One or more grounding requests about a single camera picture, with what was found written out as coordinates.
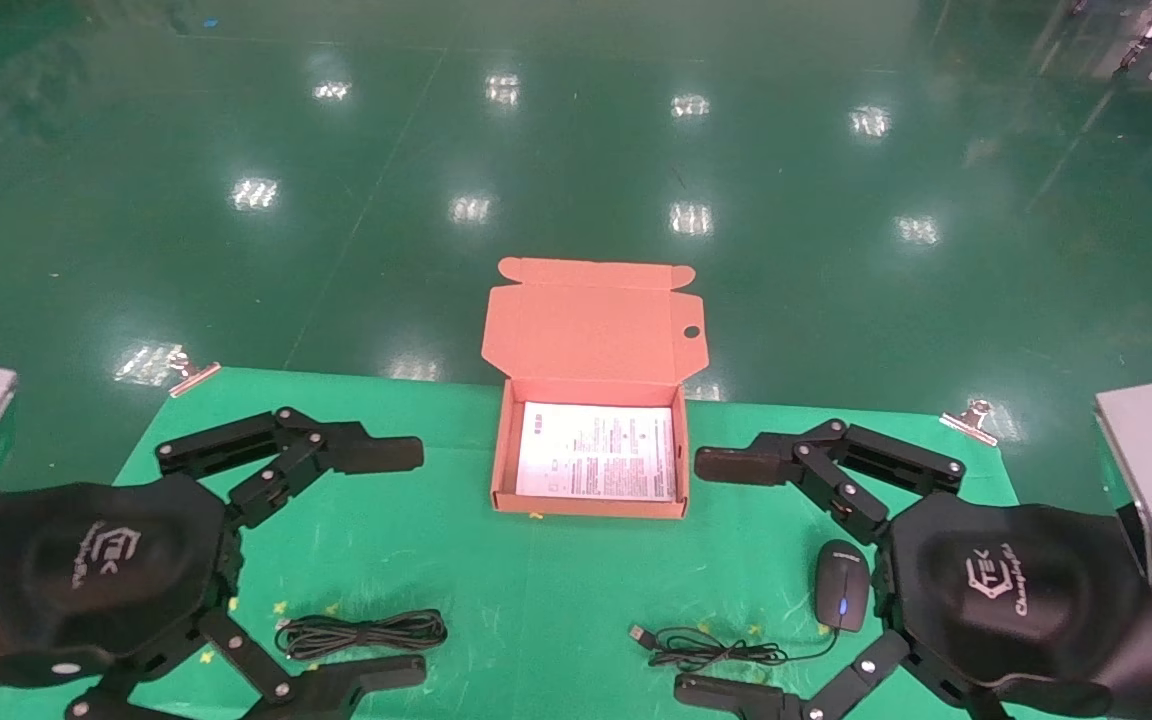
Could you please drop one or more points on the orange cardboard box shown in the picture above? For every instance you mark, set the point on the orange cardboard box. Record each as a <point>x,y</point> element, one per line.
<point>586,330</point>

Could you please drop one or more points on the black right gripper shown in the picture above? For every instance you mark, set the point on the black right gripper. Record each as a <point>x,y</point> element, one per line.
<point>1016,590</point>

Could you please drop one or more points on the metal binder clip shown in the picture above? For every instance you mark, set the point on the metal binder clip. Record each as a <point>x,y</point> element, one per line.
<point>194,375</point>
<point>971,422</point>

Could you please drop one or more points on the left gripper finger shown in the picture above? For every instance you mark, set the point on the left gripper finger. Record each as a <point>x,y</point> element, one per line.
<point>356,450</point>

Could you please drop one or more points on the green cloth mat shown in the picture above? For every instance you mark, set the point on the green cloth mat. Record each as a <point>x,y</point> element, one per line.
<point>556,600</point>

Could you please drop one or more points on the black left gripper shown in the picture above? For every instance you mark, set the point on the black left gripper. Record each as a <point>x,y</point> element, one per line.
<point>86,570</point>

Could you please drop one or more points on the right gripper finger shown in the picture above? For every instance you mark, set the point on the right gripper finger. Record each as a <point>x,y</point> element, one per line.
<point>736,698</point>
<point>746,465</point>

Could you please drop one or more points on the white printed paper sheet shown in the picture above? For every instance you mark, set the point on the white printed paper sheet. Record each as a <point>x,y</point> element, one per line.
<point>596,450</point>

